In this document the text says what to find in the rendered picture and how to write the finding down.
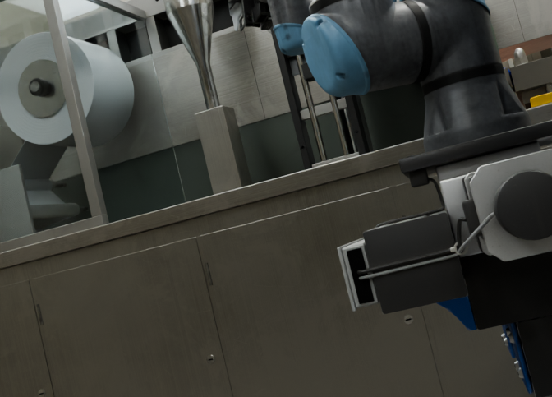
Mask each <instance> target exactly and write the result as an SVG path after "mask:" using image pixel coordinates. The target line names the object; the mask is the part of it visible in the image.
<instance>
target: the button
mask: <svg viewBox="0 0 552 397"><path fill-rule="evenodd" d="M530 102H531V107H536V106H539V105H542V104H548V103H550V102H552V92H550V93H547V94H543V95H538V96H536V97H532V98H530Z"/></svg>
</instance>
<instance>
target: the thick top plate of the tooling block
mask: <svg viewBox="0 0 552 397"><path fill-rule="evenodd" d="M510 71H511V75H512V78H513V84H514V87H515V90H516V93H517V97H518V99H519V100H520V102H521V103H522V105H523V106H524V103H523V100H522V95H521V93H523V92H527V91H529V90H535V89H538V88H541V87H544V86H545V85H548V84H550V83H552V56H549V57H547V58H542V59H539V60H535V61H533V62H528V63H524V64H522V65H518V66H515V67H510Z"/></svg>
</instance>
